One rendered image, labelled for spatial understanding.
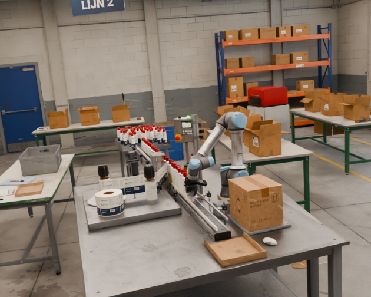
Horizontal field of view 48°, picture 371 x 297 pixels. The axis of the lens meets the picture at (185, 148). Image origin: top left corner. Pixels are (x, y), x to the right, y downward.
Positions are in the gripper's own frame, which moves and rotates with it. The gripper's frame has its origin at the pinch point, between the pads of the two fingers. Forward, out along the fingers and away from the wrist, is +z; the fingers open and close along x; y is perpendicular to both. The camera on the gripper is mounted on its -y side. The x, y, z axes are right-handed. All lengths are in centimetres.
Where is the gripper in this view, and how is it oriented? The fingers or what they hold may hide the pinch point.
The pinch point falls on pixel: (192, 195)
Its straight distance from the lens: 313.1
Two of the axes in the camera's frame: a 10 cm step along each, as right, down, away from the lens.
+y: -9.6, 1.3, -2.6
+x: 2.9, 6.3, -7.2
